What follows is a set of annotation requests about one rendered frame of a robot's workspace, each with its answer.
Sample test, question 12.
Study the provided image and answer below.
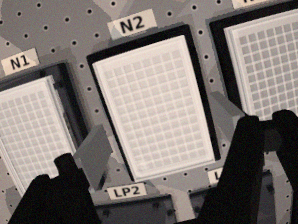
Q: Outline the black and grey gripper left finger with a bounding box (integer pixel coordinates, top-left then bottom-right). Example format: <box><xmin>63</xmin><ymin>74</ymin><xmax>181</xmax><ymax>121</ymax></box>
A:
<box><xmin>8</xmin><ymin>124</ymin><xmax>112</xmax><ymax>224</ymax></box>

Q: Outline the grey perforated base plate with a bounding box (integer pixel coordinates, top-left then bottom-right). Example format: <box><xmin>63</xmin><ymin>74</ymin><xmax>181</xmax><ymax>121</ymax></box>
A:
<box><xmin>0</xmin><ymin>0</ymin><xmax>293</xmax><ymax>224</ymax></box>

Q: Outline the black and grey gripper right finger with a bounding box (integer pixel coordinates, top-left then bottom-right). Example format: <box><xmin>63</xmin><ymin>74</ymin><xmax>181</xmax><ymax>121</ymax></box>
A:
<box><xmin>195</xmin><ymin>91</ymin><xmax>298</xmax><ymax>224</ymax></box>

